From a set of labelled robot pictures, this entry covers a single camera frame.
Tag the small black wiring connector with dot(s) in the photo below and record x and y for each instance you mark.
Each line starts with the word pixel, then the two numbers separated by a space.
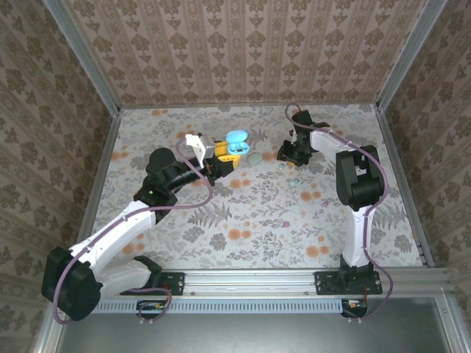
pixel 151 306
pixel 355 305

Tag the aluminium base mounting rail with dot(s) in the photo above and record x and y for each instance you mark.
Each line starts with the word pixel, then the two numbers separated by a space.
pixel 250 281

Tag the blue earbud charging case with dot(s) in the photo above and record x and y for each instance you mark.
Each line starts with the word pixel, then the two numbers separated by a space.
pixel 237 137

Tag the aluminium corner post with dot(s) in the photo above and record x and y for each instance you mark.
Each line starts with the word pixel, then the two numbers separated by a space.
pixel 87 59
pixel 408 55

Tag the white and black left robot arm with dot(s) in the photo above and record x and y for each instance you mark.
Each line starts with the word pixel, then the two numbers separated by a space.
pixel 121 228

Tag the mint green earbud charging case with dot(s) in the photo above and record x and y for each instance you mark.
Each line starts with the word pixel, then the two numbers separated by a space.
pixel 254 159

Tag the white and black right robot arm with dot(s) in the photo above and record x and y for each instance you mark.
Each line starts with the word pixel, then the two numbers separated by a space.
pixel 355 239

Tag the floral printed tablecloth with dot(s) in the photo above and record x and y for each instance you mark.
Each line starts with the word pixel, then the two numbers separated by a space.
pixel 257 239

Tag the aluminium table side rail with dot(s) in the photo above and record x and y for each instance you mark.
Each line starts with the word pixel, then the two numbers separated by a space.
pixel 394 154
pixel 105 154

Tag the grey metal sheet panel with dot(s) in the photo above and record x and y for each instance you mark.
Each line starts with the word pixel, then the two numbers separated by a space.
pixel 257 334

